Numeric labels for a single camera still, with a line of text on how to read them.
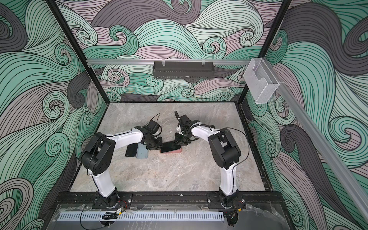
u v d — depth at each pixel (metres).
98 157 0.48
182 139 0.82
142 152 0.92
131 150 0.92
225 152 0.51
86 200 0.75
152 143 0.80
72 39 0.83
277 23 0.76
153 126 0.77
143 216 0.70
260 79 0.79
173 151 0.90
